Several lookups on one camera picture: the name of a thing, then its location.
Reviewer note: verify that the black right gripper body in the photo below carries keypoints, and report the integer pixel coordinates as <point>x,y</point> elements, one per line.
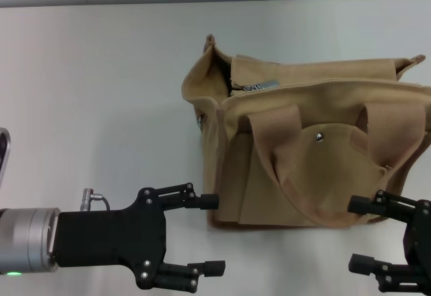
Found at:
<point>421,242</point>

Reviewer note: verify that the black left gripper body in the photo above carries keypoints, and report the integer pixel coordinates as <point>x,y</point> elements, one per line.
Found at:
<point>107,239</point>

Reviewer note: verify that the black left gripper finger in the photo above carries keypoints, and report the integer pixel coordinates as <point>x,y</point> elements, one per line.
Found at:
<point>208,202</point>
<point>178,277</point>

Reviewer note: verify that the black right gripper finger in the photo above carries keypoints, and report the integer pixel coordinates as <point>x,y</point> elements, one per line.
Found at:
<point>387,206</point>
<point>390,276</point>

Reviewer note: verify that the khaki canvas food bag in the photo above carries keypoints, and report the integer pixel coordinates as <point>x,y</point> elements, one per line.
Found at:
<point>303,175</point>

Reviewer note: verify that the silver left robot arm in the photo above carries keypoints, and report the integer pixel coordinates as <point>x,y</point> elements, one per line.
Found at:
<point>30,239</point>

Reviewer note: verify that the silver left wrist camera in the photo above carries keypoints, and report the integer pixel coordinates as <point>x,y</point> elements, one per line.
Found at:
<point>3,151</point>

